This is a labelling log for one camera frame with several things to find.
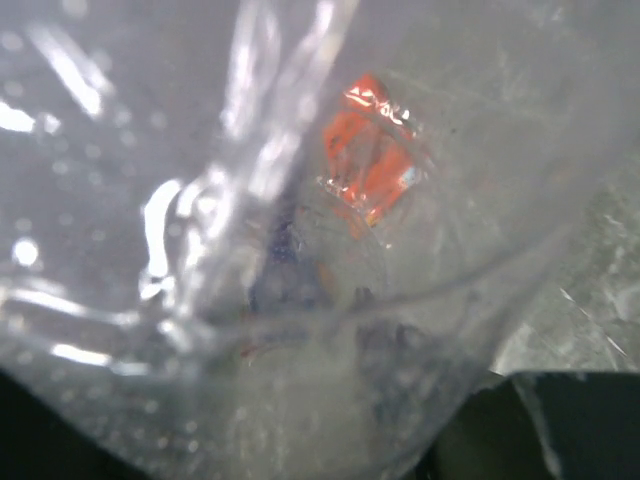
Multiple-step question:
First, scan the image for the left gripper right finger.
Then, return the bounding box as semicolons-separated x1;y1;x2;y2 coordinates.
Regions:
414;372;639;479

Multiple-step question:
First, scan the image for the orange snack box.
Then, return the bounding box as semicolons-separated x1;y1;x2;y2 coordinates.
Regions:
318;73;430;237

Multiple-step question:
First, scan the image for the clear plastic bottle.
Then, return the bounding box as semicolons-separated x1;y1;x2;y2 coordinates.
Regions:
1;1;639;479

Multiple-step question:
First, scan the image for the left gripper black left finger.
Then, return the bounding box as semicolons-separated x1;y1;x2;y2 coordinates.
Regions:
1;372;148;480

